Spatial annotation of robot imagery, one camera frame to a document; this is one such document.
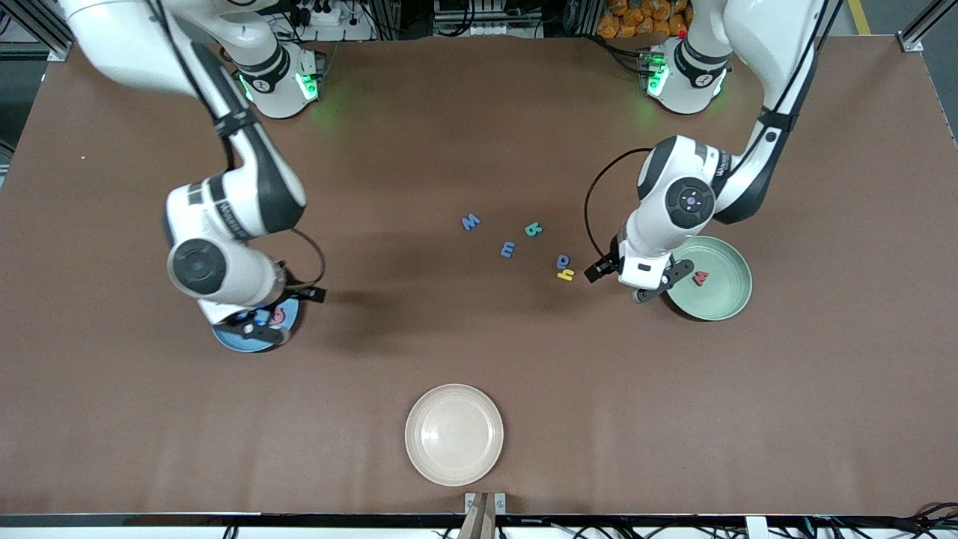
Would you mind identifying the blue round plate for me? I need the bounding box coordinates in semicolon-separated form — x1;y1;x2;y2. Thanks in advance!
212;296;304;353

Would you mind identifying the green round plate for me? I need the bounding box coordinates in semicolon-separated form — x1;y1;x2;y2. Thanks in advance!
665;237;753;322

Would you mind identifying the cream round plate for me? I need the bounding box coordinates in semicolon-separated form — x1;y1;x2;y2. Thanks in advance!
405;384;504;487

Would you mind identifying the bag of orange items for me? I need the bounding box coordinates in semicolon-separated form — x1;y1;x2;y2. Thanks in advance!
599;0;693;38

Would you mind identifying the white power strip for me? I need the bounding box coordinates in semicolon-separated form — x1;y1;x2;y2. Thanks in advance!
296;4;345;27

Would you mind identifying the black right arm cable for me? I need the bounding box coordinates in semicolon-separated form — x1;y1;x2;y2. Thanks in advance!
153;0;328;294

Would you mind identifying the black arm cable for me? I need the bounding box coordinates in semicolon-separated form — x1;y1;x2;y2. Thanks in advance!
153;0;328;294
585;0;832;259

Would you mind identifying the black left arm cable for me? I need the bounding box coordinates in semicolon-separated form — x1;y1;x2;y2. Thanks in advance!
585;0;832;259

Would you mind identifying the black table edge rail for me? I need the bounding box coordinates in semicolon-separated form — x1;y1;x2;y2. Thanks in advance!
0;514;958;526

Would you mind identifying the red and black cable bundle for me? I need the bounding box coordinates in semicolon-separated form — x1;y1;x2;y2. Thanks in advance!
816;502;958;539

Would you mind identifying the aluminium frame post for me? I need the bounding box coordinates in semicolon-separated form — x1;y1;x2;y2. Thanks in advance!
898;0;958;53
0;0;72;61

